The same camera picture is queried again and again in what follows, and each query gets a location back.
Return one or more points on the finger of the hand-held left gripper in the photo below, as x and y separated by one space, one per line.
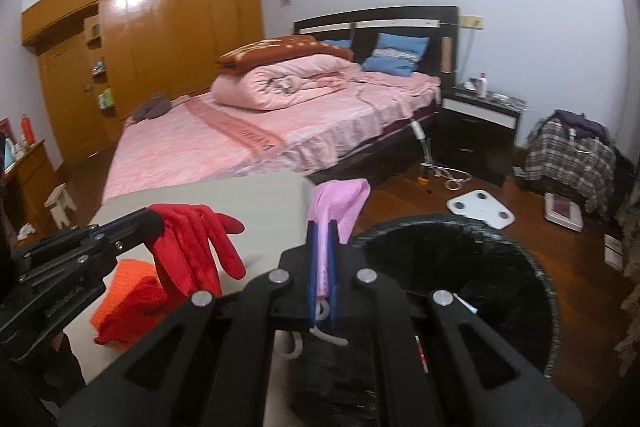
125 222
130 242

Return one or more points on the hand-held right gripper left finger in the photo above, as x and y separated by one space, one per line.
312 257

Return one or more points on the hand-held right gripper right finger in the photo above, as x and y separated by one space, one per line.
334 267

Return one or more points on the orange knitted cloth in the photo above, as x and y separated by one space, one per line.
125 277

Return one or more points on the pink face mask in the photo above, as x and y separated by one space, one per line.
340 202

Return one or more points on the small wooden stool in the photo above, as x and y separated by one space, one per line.
57 197

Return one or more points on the table with beige cloth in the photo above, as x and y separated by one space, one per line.
240 197

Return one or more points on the wooden dresser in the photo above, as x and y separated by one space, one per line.
35 172

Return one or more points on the bed with pink sheet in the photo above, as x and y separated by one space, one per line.
200 147

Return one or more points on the grey slippers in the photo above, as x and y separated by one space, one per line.
155 109

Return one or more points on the green box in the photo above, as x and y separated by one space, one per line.
106 98

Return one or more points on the red thermos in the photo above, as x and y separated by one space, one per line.
28 129

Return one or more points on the light blue kettle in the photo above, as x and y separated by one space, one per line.
9 154

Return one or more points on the white bathroom scale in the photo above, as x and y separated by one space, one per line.
480 207

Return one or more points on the white blanket controller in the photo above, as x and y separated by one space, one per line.
419 132

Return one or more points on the folded pink quilt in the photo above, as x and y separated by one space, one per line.
250 87

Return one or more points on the black nightstand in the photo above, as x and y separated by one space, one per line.
475 147

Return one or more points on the wooden wardrobe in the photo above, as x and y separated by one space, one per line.
165 37

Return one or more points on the folded brown blanket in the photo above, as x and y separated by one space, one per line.
270 52

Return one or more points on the plain blue pillow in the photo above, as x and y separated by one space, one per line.
340 43

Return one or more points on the blue pillow with patterned band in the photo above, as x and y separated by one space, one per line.
400 44

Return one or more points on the white bottle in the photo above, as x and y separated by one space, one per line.
482 87

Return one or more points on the pink and white scale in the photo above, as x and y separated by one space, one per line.
562 209

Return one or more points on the white power strip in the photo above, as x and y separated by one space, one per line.
502 98

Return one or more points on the plaid cloth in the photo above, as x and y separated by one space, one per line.
560 157

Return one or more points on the white cardboard box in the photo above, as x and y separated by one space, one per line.
612 252

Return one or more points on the purple garment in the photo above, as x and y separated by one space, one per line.
580 122

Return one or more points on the leaf patterned curtain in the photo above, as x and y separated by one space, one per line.
630 217

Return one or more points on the red picture frame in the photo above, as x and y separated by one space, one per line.
4 129

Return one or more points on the beige wall socket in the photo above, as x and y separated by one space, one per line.
472 21

